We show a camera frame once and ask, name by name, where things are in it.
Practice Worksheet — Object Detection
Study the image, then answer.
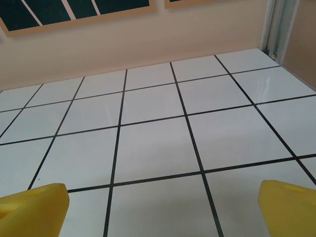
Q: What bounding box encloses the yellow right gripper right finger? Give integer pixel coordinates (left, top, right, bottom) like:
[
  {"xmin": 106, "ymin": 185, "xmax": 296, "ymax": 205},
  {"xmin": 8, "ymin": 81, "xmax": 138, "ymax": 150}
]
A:
[{"xmin": 258, "ymin": 179, "xmax": 316, "ymax": 237}]

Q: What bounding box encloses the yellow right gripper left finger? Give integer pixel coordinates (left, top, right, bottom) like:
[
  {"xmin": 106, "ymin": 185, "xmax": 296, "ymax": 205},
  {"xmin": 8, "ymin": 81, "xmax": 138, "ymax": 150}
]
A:
[{"xmin": 0, "ymin": 182, "xmax": 71, "ymax": 237}]

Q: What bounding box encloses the aluminium corner post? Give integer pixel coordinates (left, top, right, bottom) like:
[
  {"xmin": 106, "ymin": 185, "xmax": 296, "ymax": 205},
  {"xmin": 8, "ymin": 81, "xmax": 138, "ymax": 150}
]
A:
[{"xmin": 259, "ymin": 0, "xmax": 296, "ymax": 65}]

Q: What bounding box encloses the dark flower wall panel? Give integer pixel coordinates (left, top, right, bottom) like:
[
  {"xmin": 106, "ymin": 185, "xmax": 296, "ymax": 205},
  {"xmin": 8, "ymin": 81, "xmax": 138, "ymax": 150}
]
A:
[{"xmin": 0, "ymin": 0, "xmax": 158, "ymax": 38}]

